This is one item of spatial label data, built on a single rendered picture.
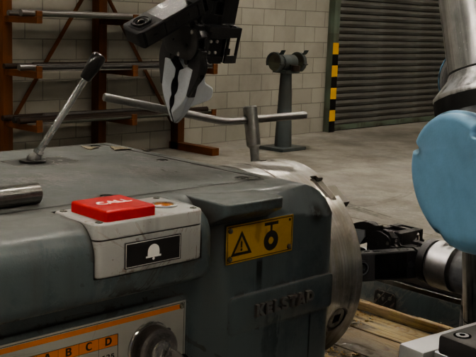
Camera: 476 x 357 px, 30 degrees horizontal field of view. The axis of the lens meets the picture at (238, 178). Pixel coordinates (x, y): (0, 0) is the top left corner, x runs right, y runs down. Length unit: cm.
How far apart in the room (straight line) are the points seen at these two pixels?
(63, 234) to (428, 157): 33
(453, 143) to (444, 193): 4
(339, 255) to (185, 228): 42
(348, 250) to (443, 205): 56
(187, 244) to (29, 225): 17
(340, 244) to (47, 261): 57
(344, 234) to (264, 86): 990
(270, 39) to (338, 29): 125
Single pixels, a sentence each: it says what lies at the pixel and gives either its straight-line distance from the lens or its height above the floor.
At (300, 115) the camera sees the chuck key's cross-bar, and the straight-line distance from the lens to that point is 141.
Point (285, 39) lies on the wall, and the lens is 1141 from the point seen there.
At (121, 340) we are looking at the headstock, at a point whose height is 112.
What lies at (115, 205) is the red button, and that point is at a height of 127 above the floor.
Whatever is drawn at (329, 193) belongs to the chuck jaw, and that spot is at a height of 120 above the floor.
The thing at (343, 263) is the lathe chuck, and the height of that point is 111.
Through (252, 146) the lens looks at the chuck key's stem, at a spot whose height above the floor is 126.
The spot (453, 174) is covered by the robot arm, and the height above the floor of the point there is 133.
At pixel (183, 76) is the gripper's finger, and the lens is 126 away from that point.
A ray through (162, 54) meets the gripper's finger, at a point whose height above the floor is 140.
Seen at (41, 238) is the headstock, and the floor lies 125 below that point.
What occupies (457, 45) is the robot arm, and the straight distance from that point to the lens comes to 75.
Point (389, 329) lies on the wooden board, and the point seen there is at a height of 89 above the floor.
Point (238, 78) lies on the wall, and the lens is 1081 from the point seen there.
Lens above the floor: 145
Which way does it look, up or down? 10 degrees down
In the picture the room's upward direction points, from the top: 2 degrees clockwise
